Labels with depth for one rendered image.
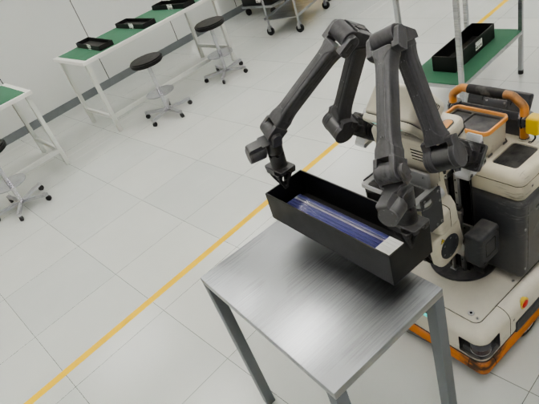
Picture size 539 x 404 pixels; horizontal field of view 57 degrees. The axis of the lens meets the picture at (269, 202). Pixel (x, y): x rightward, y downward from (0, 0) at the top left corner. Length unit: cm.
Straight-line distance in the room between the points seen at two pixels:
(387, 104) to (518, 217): 87
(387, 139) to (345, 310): 54
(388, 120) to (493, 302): 109
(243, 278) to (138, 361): 125
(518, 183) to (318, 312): 86
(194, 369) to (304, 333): 123
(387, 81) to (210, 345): 178
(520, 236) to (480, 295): 31
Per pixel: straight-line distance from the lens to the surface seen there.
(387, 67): 140
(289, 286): 166
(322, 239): 163
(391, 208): 127
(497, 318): 217
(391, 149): 131
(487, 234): 202
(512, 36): 424
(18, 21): 679
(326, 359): 145
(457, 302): 221
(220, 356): 266
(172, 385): 267
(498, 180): 199
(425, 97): 151
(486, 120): 208
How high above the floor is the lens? 195
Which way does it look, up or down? 34 degrees down
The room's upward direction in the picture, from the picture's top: 20 degrees counter-clockwise
